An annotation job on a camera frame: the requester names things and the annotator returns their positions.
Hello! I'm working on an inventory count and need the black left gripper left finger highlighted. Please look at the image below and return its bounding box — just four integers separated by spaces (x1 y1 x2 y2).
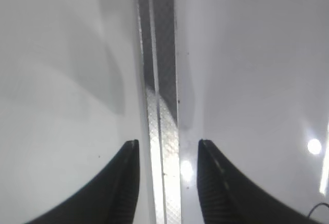
32 140 140 223

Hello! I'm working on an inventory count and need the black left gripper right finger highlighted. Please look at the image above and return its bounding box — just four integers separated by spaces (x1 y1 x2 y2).
197 140 328 223

